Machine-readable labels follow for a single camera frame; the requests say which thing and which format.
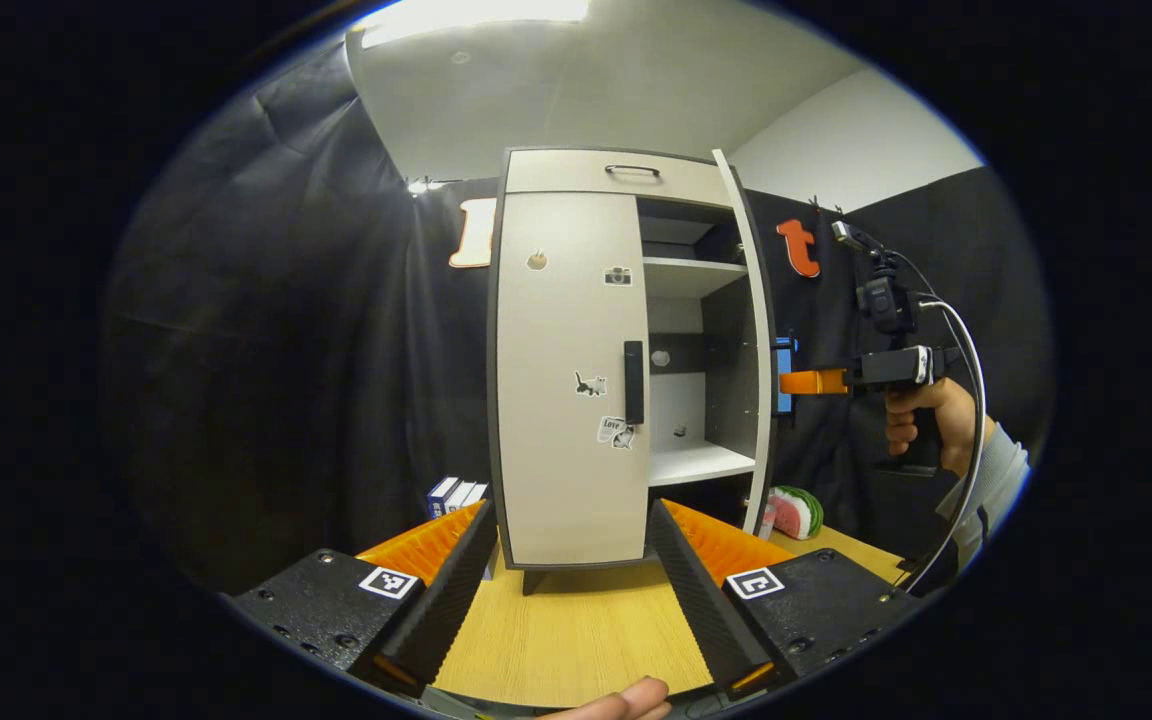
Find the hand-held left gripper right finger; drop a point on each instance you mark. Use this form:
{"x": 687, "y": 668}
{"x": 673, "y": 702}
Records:
{"x": 701, "y": 595}

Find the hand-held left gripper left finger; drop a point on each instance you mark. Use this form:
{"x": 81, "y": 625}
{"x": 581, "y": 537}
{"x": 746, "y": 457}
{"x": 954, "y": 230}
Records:
{"x": 446, "y": 595}

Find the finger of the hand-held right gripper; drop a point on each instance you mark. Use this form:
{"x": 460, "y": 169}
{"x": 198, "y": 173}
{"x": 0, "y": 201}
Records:
{"x": 881, "y": 370}

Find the white cabinet door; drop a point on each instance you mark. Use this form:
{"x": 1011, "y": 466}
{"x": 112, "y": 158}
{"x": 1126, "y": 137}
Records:
{"x": 761, "y": 330}
{"x": 556, "y": 330}

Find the white double-door shoe cabinet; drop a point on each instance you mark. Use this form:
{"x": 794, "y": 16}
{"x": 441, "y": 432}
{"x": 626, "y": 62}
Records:
{"x": 576, "y": 170}

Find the small pale bottle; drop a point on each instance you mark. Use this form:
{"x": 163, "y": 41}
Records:
{"x": 767, "y": 522}

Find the watermelon slice toy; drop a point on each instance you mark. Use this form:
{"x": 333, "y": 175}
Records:
{"x": 798, "y": 512}

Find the black backdrop cloth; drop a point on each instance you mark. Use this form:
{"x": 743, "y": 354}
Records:
{"x": 286, "y": 350}

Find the ceiling light panel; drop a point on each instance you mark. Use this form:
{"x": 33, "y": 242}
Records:
{"x": 476, "y": 18}

